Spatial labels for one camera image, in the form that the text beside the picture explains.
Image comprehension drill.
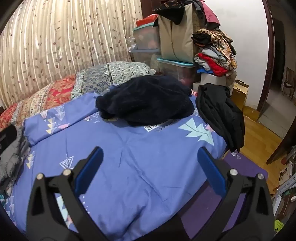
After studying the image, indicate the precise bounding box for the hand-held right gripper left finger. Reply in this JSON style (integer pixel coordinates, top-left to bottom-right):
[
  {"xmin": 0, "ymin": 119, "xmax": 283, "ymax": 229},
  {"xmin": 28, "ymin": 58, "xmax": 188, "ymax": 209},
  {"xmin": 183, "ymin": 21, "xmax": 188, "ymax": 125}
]
[{"xmin": 26, "ymin": 146, "xmax": 104, "ymax": 241}]

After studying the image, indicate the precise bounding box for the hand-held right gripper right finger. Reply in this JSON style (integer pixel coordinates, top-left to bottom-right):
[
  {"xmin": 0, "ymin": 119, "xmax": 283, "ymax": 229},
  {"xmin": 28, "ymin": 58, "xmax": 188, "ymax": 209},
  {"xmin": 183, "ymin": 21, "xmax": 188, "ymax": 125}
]
[{"xmin": 185, "ymin": 147, "xmax": 275, "ymax": 241}]

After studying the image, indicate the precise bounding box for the navy fleece garment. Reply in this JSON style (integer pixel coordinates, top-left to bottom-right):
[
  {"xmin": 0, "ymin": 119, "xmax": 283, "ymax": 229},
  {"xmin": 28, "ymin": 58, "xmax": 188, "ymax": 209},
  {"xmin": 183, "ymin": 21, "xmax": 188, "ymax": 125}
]
[{"xmin": 95, "ymin": 75, "xmax": 195, "ymax": 127}]

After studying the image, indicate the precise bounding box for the stack of folded clothes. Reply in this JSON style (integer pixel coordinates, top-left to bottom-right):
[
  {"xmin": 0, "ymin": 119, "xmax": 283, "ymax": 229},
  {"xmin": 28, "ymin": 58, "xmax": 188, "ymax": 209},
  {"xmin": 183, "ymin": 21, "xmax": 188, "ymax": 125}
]
[{"xmin": 192, "ymin": 28, "xmax": 238, "ymax": 77}]

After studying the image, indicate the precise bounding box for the pile of dark clothes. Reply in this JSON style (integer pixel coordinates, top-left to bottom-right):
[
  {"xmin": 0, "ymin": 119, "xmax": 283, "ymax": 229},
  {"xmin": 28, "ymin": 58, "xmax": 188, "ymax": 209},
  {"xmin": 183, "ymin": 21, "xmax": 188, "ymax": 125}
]
[{"xmin": 153, "ymin": 0, "xmax": 221, "ymax": 26}]

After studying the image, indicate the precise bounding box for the grey puffer jacket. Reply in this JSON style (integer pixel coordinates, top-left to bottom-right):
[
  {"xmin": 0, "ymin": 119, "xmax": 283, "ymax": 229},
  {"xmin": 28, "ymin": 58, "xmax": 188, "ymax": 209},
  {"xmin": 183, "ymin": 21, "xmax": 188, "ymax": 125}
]
[{"xmin": 0, "ymin": 126, "xmax": 32, "ymax": 195}]

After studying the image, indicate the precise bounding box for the purple floor mat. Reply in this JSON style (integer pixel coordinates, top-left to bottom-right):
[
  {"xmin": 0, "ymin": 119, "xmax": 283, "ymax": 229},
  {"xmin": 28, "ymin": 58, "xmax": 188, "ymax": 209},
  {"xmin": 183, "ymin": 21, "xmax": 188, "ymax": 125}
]
[{"xmin": 180, "ymin": 151, "xmax": 269, "ymax": 240}]

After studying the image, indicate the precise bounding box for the blue printed bedsheet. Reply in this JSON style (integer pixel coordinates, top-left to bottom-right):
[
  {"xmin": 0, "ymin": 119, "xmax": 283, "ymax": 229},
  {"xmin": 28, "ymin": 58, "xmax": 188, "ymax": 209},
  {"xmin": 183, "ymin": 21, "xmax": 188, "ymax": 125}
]
[{"xmin": 5, "ymin": 91, "xmax": 232, "ymax": 235}]

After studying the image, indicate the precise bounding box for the black garment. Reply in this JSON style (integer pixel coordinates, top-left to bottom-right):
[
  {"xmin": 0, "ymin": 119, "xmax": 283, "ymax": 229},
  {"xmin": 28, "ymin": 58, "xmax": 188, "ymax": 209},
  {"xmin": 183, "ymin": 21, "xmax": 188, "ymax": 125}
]
[{"xmin": 196, "ymin": 83, "xmax": 245, "ymax": 153}]

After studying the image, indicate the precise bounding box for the patchwork floral quilt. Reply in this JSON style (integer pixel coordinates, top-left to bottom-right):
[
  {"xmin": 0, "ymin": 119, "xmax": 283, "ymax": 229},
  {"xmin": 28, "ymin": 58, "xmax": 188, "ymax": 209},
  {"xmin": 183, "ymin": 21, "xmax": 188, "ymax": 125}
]
[{"xmin": 0, "ymin": 61, "xmax": 156, "ymax": 130}]

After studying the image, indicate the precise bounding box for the dark wooden furniture leg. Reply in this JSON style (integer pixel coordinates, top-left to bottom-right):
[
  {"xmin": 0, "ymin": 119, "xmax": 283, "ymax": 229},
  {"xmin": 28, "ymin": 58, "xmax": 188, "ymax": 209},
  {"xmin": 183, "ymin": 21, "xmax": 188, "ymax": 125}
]
[{"xmin": 266, "ymin": 128, "xmax": 296, "ymax": 165}]

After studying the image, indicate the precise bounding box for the pile of clutter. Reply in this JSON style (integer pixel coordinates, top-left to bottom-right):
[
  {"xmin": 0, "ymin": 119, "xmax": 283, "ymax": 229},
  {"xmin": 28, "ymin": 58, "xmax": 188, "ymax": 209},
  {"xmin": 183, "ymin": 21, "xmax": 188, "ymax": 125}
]
[{"xmin": 272, "ymin": 160, "xmax": 296, "ymax": 233}]

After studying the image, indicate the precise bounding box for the cardboard box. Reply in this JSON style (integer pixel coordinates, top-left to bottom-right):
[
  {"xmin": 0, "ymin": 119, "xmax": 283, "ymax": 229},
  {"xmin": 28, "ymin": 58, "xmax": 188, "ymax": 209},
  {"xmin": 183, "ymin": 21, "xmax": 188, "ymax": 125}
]
[{"xmin": 231, "ymin": 79, "xmax": 249, "ymax": 111}]

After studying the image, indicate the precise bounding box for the white box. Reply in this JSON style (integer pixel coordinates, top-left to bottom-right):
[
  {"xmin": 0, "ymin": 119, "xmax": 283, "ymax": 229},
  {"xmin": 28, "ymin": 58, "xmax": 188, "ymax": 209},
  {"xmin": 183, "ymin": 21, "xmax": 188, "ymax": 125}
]
[{"xmin": 199, "ymin": 71, "xmax": 237, "ymax": 93}]

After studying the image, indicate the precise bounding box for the thin metal rod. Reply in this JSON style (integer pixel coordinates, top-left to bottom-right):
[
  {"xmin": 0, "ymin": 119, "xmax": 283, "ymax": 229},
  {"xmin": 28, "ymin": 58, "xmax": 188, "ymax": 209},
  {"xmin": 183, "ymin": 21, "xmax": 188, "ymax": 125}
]
[{"xmin": 108, "ymin": 64, "xmax": 114, "ymax": 90}]

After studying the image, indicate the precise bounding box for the clear storage box teal lid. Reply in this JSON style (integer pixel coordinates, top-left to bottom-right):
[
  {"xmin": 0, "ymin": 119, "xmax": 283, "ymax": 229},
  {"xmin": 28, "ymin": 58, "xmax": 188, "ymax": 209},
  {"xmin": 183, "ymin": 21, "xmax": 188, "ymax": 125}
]
[{"xmin": 157, "ymin": 57, "xmax": 198, "ymax": 87}]

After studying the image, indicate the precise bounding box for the beige leaf-print curtain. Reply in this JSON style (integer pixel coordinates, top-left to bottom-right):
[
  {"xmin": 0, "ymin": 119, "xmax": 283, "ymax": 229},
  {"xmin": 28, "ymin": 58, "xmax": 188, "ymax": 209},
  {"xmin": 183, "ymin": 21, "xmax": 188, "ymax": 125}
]
[{"xmin": 0, "ymin": 0, "xmax": 142, "ymax": 108}]

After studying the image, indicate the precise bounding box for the clear storage box grey lid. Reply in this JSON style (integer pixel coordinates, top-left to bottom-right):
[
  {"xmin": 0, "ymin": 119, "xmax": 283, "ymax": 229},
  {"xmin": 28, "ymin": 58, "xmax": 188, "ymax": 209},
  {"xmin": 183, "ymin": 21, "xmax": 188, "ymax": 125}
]
[{"xmin": 129, "ymin": 47, "xmax": 162, "ymax": 68}]

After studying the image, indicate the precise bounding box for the beige fabric storage bag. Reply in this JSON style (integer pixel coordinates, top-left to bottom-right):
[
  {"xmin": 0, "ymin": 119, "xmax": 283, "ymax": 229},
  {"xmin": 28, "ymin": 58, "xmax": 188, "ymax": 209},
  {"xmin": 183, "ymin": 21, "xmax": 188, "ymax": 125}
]
[{"xmin": 158, "ymin": 4, "xmax": 197, "ymax": 64}]

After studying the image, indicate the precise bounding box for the small clear box teal lid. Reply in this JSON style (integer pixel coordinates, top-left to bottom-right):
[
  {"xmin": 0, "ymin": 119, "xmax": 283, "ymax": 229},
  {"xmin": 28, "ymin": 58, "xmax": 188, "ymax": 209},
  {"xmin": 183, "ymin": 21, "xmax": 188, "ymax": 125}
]
[{"xmin": 132, "ymin": 25, "xmax": 160, "ymax": 50}]

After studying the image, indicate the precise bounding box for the red box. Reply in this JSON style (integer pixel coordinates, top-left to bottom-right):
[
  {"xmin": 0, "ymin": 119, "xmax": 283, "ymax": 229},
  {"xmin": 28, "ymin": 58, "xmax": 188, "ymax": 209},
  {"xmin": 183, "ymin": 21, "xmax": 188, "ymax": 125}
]
[{"xmin": 136, "ymin": 14, "xmax": 159, "ymax": 28}]

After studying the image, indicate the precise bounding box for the dark wooden door frame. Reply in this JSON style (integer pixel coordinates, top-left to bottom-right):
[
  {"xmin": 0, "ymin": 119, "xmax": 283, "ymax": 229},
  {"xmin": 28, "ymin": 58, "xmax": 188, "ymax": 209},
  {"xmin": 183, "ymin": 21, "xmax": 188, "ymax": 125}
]
[{"xmin": 256, "ymin": 0, "xmax": 276, "ymax": 112}]

